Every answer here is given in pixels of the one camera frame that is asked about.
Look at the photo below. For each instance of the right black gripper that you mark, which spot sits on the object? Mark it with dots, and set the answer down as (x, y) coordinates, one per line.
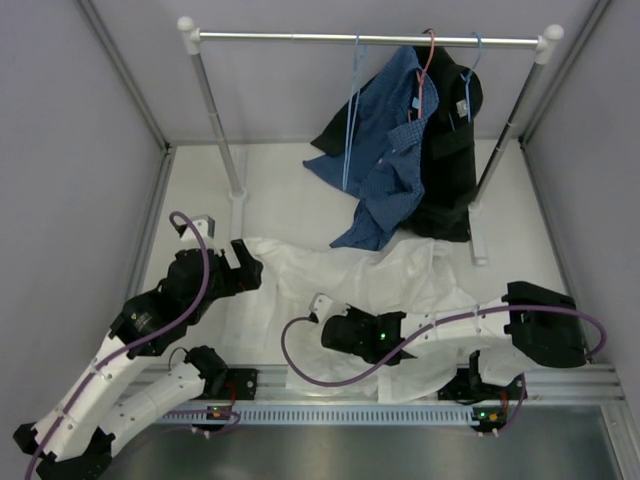
(355, 311)

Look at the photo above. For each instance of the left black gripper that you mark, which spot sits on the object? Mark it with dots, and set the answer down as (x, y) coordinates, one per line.
(238, 278)

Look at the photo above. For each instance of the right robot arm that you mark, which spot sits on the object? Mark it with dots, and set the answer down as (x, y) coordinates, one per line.
(527, 328)

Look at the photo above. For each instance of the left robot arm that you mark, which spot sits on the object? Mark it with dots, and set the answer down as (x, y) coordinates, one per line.
(82, 435)

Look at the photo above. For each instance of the blue checked shirt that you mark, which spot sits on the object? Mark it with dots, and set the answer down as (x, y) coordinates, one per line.
(380, 165)

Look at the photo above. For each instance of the black shirt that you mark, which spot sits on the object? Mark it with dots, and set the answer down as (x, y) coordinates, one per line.
(448, 170)

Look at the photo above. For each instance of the empty light blue hanger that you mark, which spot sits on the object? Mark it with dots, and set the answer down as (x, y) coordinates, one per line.
(352, 109)

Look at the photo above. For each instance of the blue hanger under black shirt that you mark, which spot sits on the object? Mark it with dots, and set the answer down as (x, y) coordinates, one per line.
(468, 77)

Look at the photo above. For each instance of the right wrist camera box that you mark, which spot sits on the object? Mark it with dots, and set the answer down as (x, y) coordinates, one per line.
(324, 307)

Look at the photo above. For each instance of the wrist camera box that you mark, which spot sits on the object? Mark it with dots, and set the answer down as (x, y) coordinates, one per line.
(324, 307)
(205, 226)

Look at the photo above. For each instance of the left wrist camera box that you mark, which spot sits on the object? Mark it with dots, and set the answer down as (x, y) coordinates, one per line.
(205, 226)

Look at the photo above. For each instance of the perforated cable duct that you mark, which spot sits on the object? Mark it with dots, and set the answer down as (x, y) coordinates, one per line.
(355, 415)

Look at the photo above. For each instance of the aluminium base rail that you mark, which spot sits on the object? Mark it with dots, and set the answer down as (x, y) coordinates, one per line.
(591, 384)

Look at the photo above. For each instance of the pink wire hanger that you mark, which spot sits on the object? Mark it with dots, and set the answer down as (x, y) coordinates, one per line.
(424, 75)

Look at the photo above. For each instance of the aluminium frame post left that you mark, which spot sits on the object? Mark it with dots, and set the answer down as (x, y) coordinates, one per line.
(107, 44)

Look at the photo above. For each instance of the aluminium frame post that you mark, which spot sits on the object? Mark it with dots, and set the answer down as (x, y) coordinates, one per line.
(593, 17)
(107, 44)

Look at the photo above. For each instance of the aluminium frame post right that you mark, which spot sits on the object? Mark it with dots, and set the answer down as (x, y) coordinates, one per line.
(593, 17)

